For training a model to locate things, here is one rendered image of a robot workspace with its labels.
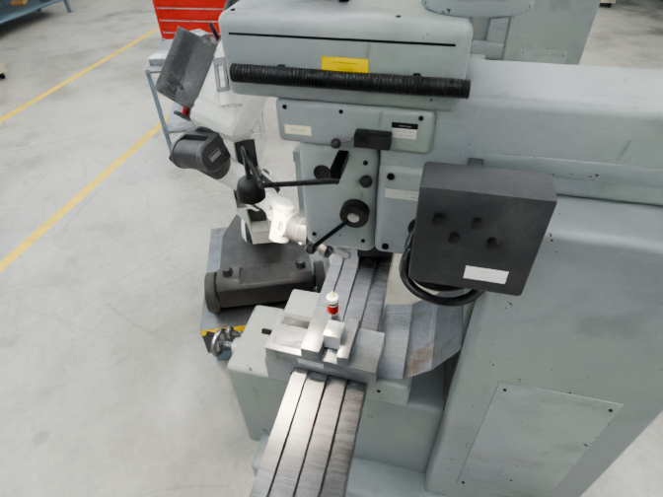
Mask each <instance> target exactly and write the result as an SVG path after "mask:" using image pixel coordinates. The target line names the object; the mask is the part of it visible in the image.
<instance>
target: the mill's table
mask: <svg viewBox="0 0 663 497"><path fill-rule="evenodd" d="M394 256H395V253H394V252H388V256H387V257H385V256H357V249H353V256H352V258H350V259H347V260H344V259H340V258H339V257H338V256H337V255H336V254H334V255H333V258H332V260H331V265H330V268H329V271H328V274H327V277H326V279H325V282H324V285H323V288H322V291H321V294H320V297H319V299H318V302H317V304H316V307H315V311H318V312H323V313H327V312H328V310H327V294H328V293H330V292H331V291H334V292H335V293H337V294H338V315H337V316H335V317H332V320H336V321H341V322H345V325H347V322H348V319H349V318H352V319H357V320H359V327H360V328H364V329H369V330H374V331H379V328H380V323H381V318H382V314H383V310H384V305H385V300H386V295H387V290H388V285H389V280H390V275H391V270H392V265H393V260H394ZM315 311H314V312H315ZM367 387H368V384H365V383H361V382H356V381H353V380H349V379H345V378H341V377H336V376H332V375H328V374H324V373H320V372H315V371H311V370H307V369H303V368H299V367H294V370H293V373H292V375H291V378H290V381H289V384H288V387H287V390H286V393H285V395H284V397H283V400H282V403H281V406H280V409H279V412H278V414H277V417H276V420H275V423H274V426H273V429H272V431H271V434H270V437H269V440H268V443H267V446H266V449H265V451H264V454H263V457H262V460H261V463H260V466H259V469H258V473H257V476H256V479H255V482H254V485H253V488H252V490H251V493H250V496H249V497H345V494H346V489H347V484H348V479H349V474H350V470H351V465H352V460H353V455H354V450H355V445H356V440H357V435H358V431H359V426H360V421H361V416H362V411H363V406H364V401H365V396H366V392H367Z"/></svg>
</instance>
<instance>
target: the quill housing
mask: <svg viewBox="0 0 663 497"><path fill-rule="evenodd" d="M338 150H342V151H348V162H347V164H346V167H345V169H344V172H343V174H342V176H341V179H340V180H339V184H326V185H324V184H321V185H308V186H307V185H306V186H305V185H304V186H303V195H304V207H305V220H306V232H307V237H308V239H309V241H310V242H312V243H315V242H317V241H318V240H319V239H320V238H322V237H323V236H324V235H326V234H327V233H328V232H330V231H331V230H332V229H334V228H335V227H336V226H337V225H339V224H340V223H341V222H342V221H341V219H340V217H339V212H340V209H341V207H342V204H343V203H344V202H345V201H347V200H349V199H358V200H361V201H363V202H364V203H366V204H367V206H368V207H369V210H370V215H369V219H368V222H367V223H366V225H364V226H363V227H360V228H352V227H349V226H347V225H346V226H344V227H343V228H342V229H340V230H339V231H338V232H336V233H335V234H334V235H332V236H331V237H330V238H328V239H327V240H326V241H324V242H323V243H322V244H321V245H327V246H334V247H341V248H348V249H361V250H369V249H372V248H373V247H374V245H375V229H376V211H377V193H378V175H379V166H380V151H381V150H377V149H367V148H357V147H347V146H340V147H339V148H338V149H334V148H333V147H332V146H331V145H328V144H318V143H308V142H300V159H301V171H302V180H305V179H323V178H331V177H330V168H331V166H332V163H333V160H334V158H335V156H336V154H337V152H338ZM365 175H367V176H370V177H371V178H372V180H373V183H372V185H371V186H370V187H368V188H364V187H362V186H361V185H360V183H359V181H360V178H361V177H362V176H365Z"/></svg>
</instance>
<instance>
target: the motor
mask: <svg viewBox="0 0 663 497"><path fill-rule="evenodd" d="M534 2H535V0H421V3H422V4H423V5H424V7H425V8H427V9H428V10H430V11H433V12H435V13H438V14H442V15H447V16H452V17H459V18H469V19H499V18H508V17H513V16H518V15H521V14H524V13H526V12H528V11H529V10H530V9H532V8H533V6H534Z"/></svg>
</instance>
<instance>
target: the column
mask: <svg viewBox="0 0 663 497"><path fill-rule="evenodd" d="M556 200H557V205H556V207H555V210H554V212H553V214H552V218H551V221H550V223H549V226H548V228H547V231H546V234H545V236H544V239H543V241H542V244H541V246H540V249H539V251H538V254H537V257H536V259H535V262H534V264H533V267H532V269H531V272H530V274H529V277H528V280H527V282H526V285H525V287H524V290H523V292H522V294H521V295H520V296H513V295H506V294H500V293H494V292H487V291H484V292H483V293H482V294H481V295H480V296H479V297H478V298H477V299H476V300H474V301H473V302H471V303H468V304H466V305H463V327H462V341H461V346H462V349H461V350H460V351H458V352H457V353H455V354H454V355H453V356H451V357H450V358H448V359H447V366H446V382H445V390H444V395H443V416H442V419H441V423H440V426H439V430H438V433H437V436H436V440H435V443H434V447H433V450H432V453H431V457H430V460H429V464H428V467H427V470H426V474H425V490H426V491H427V492H429V493H433V494H437V495H441V496H445V497H581V496H582V495H583V494H584V493H585V492H586V491H587V490H588V489H589V488H590V487H591V485H592V484H593V483H594V482H595V481H596V480H597V479H598V478H599V477H600V476H601V475H602V474H603V473H604V472H605V471H606V470H607V469H608V468H609V467H610V466H611V465H612V464H613V463H614V462H615V461H616V459H617V458H618V457H619V456H620V455H621V454H622V453H623V452H624V451H625V450H626V449H627V448H628V447H629V446H630V445H631V444H632V443H633V442H634V441H635V440H636V439H637V438H638V437H639V435H640V434H641V433H642V432H643V431H644V430H645V429H646V428H647V427H648V426H649V425H650V424H651V423H652V422H653V421H654V420H655V419H656V418H657V417H658V416H659V415H660V414H661V413H662V412H663V206H659V205H650V204H641V203H632V202H623V201H615V200H606V199H597V198H588V197H579V196H570V195H561V194H556Z"/></svg>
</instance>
